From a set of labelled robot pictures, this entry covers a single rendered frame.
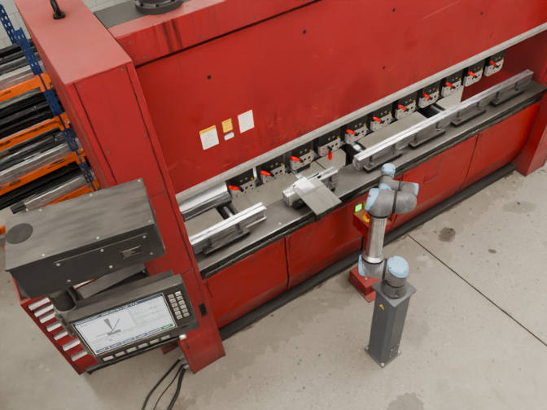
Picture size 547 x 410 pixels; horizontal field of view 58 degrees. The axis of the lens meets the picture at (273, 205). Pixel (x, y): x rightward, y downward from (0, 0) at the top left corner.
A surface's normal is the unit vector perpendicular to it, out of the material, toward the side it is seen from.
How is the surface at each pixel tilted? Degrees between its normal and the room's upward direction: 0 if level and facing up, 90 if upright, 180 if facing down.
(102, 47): 0
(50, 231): 0
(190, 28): 90
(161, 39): 90
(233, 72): 90
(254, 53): 90
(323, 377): 0
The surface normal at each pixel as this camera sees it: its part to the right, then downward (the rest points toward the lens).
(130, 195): -0.07, -0.68
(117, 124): 0.52, 0.59
